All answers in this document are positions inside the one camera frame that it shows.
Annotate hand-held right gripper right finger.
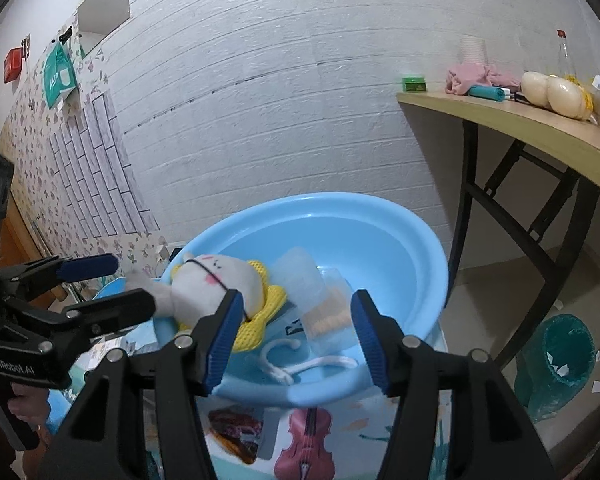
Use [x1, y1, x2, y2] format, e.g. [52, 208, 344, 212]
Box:
[350, 289, 551, 480]

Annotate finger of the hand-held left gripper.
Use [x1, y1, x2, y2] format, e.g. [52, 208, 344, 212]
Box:
[0, 253, 120, 307]
[4, 287, 157, 356]

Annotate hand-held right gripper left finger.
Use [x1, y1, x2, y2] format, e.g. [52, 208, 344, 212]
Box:
[40, 289, 245, 480]

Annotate white and yellow plush toy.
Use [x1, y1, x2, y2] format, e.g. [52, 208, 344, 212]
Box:
[122, 252, 288, 352]

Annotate dark red snack packet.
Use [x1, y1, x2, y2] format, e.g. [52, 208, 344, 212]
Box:
[207, 406, 265, 465]

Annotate light blue plastic basin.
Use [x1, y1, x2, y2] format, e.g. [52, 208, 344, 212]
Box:
[152, 191, 450, 408]

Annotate person's left hand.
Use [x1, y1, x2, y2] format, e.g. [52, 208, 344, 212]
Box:
[9, 386, 52, 431]

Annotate pale flat packet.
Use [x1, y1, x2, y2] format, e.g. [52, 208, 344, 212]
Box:
[87, 335, 131, 357]

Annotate wooden door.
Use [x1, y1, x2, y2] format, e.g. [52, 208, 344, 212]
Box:
[2, 192, 68, 311]

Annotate clear bag with brown item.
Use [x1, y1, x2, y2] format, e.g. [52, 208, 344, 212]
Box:
[272, 247, 368, 358]

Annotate printed tablecloth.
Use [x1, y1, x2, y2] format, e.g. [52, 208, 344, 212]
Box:
[45, 245, 453, 480]

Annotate green trash bin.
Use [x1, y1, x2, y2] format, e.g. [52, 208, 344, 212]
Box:
[514, 313, 597, 422]

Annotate teal hanging bag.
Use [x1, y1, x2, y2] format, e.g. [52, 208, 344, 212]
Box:
[42, 42, 78, 109]

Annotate wooden folding desk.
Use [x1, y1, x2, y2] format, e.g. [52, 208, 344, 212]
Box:
[397, 91, 600, 376]

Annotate teal tube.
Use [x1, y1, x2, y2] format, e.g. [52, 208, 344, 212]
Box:
[467, 85, 506, 102]

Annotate pink cloth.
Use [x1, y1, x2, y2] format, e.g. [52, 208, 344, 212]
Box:
[445, 62, 523, 97]

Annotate small black object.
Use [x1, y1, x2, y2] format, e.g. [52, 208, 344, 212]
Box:
[502, 87, 533, 106]

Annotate cream round object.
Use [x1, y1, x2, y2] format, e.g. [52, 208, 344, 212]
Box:
[521, 71, 556, 109]
[546, 76, 592, 121]

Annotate stack of paper cups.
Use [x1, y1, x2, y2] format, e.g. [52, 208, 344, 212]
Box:
[459, 35, 488, 67]

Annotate yellow net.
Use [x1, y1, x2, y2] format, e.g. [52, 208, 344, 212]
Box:
[565, 75, 598, 112]

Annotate glass bottle with red cap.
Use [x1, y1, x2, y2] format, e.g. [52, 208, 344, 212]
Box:
[556, 30, 578, 81]

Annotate white cord hanger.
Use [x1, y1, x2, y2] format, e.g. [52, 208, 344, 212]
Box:
[260, 337, 358, 386]

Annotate red wall box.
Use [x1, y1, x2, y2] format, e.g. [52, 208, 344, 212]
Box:
[3, 47, 23, 82]

